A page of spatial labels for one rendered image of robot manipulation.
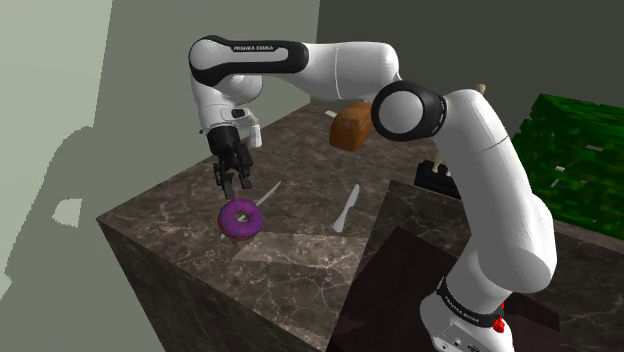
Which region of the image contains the dark robot stand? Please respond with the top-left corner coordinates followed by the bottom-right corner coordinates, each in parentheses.
top-left (325, 179), bottom-right (624, 352)

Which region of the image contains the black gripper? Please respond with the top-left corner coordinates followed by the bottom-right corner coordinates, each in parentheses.
top-left (206, 125), bottom-right (254, 201)

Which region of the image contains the purple sprinkled donut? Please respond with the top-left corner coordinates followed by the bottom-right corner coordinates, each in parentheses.
top-left (217, 197), bottom-right (266, 242)

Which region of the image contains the white butter knife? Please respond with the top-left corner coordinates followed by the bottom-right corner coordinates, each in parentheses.
top-left (332, 183), bottom-right (361, 234)

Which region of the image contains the beige figure on black base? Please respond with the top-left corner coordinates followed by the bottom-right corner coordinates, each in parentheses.
top-left (413, 82), bottom-right (488, 201)

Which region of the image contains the brown bread loaf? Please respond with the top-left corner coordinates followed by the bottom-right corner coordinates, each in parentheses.
top-left (328, 100), bottom-right (376, 153)

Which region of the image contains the green leafy plant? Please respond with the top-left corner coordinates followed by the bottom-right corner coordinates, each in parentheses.
top-left (510, 92), bottom-right (624, 242)

